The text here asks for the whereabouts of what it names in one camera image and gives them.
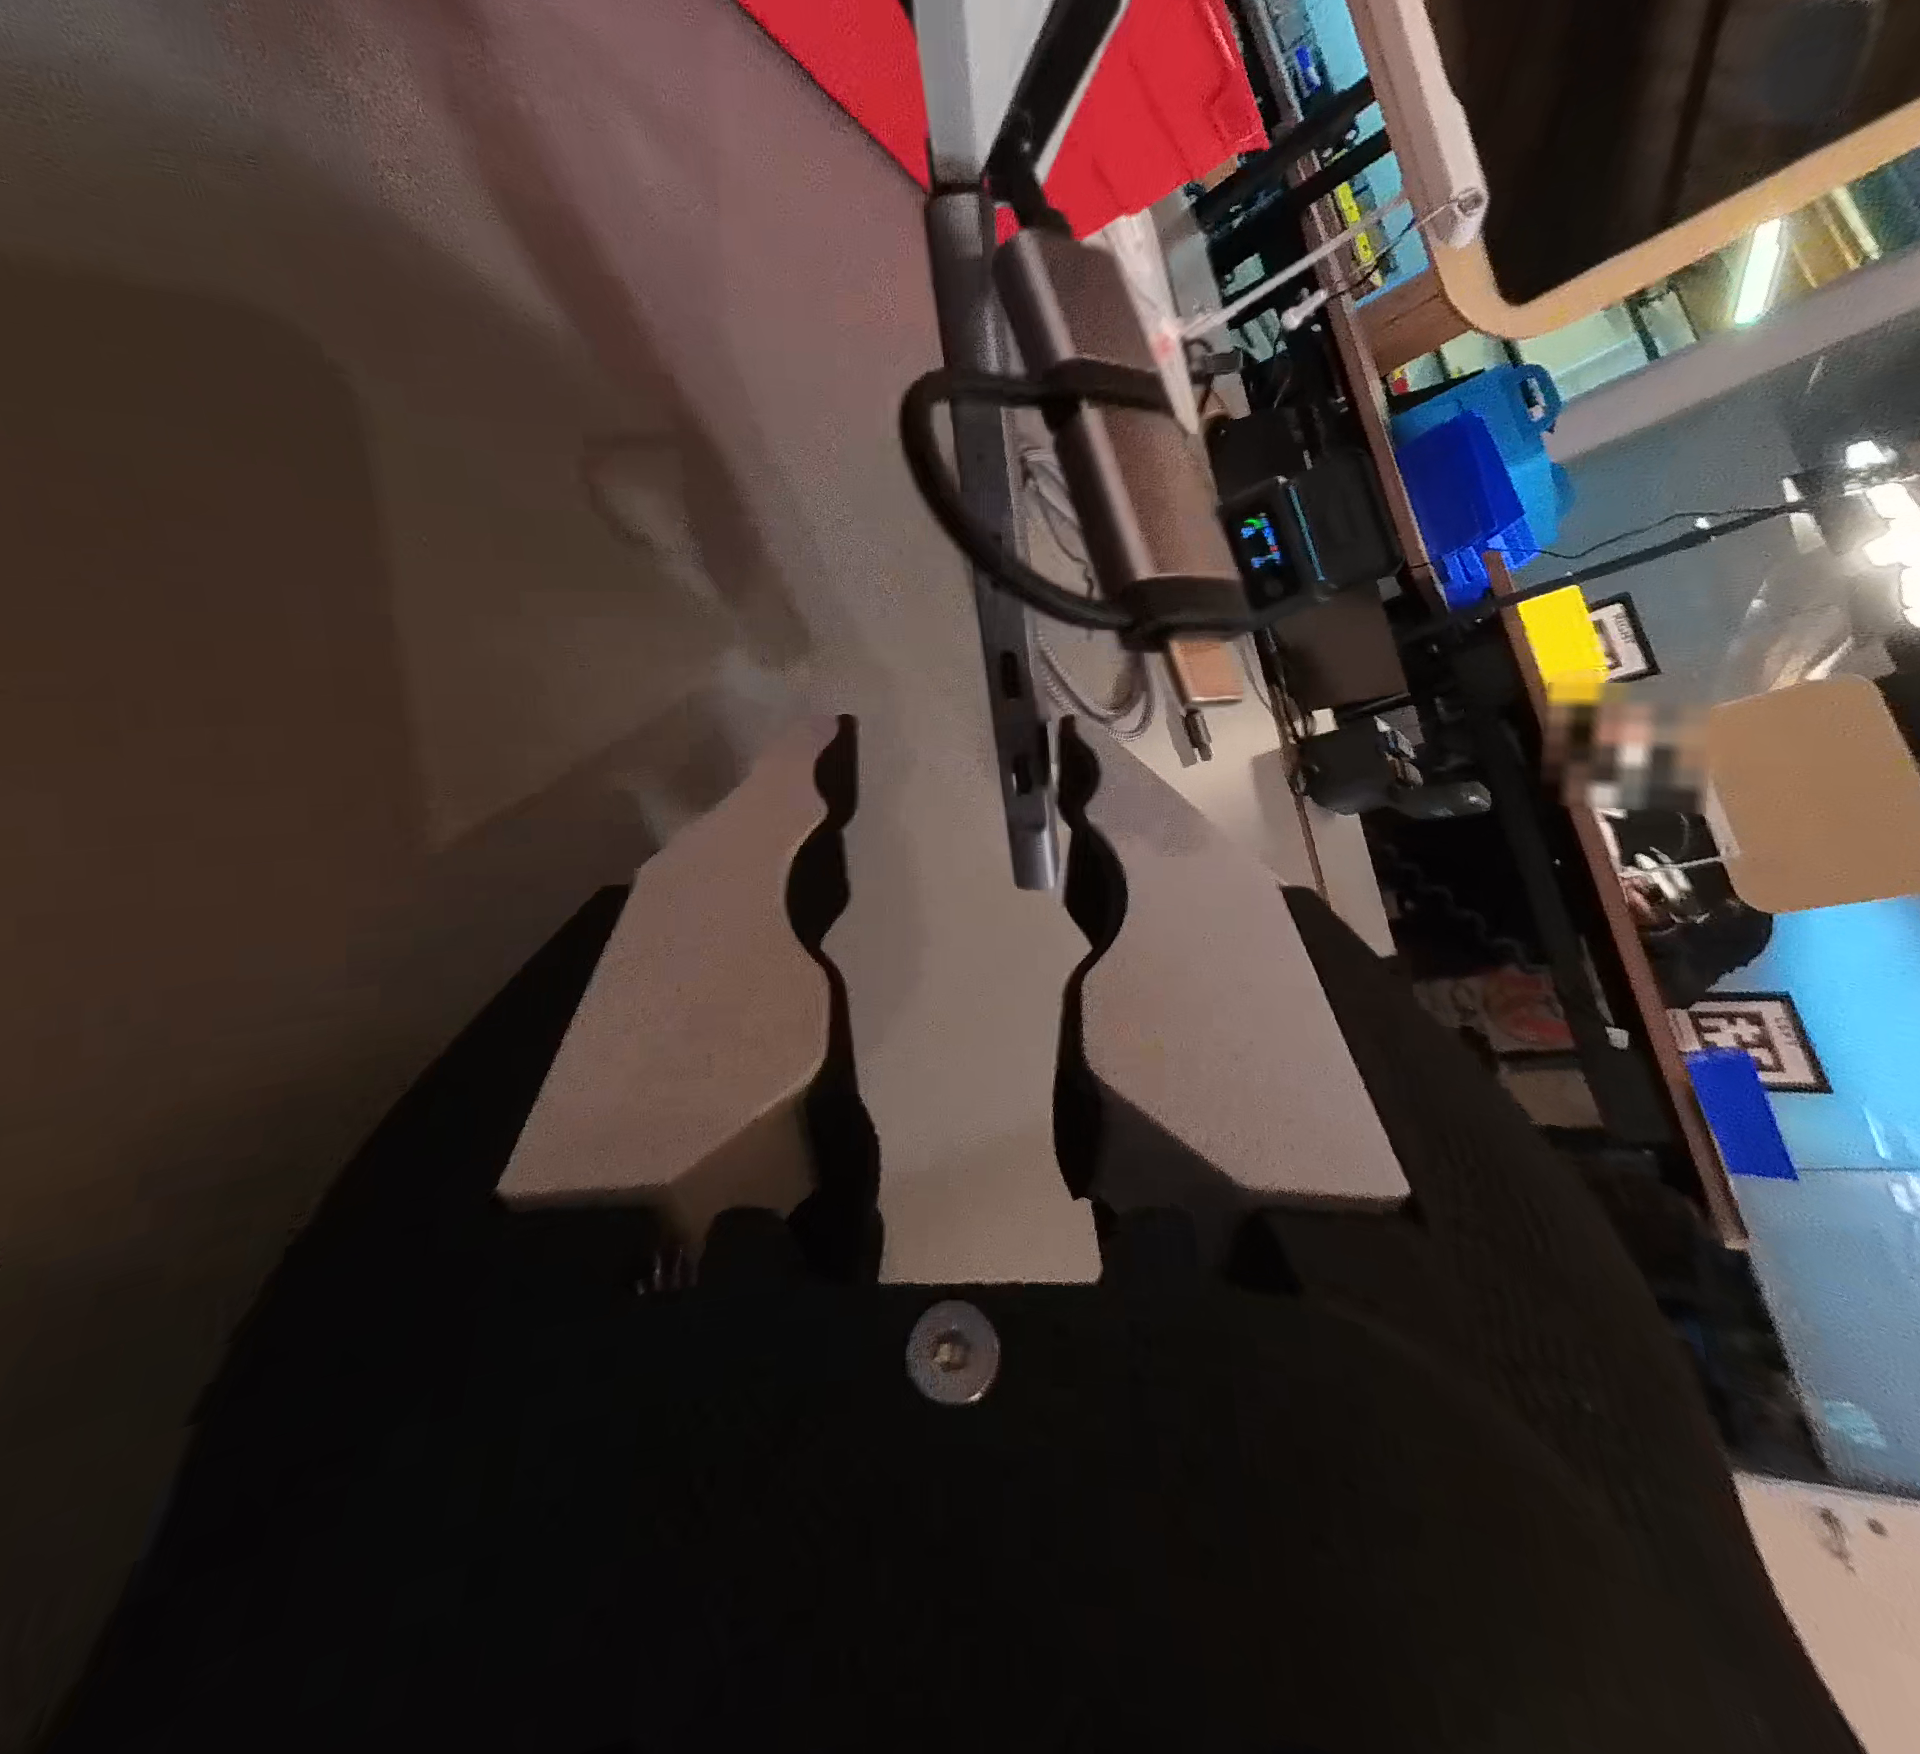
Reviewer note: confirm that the cardboard box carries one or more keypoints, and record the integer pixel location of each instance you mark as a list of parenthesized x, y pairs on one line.
[(1344, 652)]

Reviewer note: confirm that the black power station with display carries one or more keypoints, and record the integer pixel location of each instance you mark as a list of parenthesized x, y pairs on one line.
[(1336, 524)]

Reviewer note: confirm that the framed tag poster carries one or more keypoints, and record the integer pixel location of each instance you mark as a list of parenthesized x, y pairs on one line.
[(1625, 641), (1748, 1035)]

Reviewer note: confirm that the grey usb hub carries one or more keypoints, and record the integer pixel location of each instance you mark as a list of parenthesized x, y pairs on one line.
[(1034, 824)]

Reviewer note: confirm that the long wooden table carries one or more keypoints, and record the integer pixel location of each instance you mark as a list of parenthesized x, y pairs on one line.
[(1723, 1176)]

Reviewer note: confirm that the yellow plastic bin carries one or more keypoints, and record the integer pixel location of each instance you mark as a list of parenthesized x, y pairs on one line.
[(1559, 630)]

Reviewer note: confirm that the blue bag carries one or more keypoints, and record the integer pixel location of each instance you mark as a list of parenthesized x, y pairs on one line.
[(1516, 449)]

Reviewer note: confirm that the studio lamp on stand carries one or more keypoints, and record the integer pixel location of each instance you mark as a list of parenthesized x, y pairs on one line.
[(1876, 503)]

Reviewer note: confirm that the black battery charger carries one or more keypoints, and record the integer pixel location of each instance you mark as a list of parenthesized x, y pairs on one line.
[(1366, 772)]

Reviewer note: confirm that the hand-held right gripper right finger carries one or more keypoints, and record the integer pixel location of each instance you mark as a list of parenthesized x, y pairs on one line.
[(1246, 1048)]

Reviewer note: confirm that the blue flat box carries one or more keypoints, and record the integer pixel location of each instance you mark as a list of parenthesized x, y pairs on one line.
[(1742, 1124)]

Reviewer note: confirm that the tan board on stand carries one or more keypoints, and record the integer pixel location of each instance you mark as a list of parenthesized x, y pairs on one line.
[(1816, 794)]

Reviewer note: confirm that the wooden framed board stand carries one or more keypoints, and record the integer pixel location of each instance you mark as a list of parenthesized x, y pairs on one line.
[(1402, 58)]

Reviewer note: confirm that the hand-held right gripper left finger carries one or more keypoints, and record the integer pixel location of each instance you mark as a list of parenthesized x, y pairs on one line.
[(690, 1035)]

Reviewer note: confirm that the blue bin stack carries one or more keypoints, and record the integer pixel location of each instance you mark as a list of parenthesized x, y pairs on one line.
[(1448, 493)]

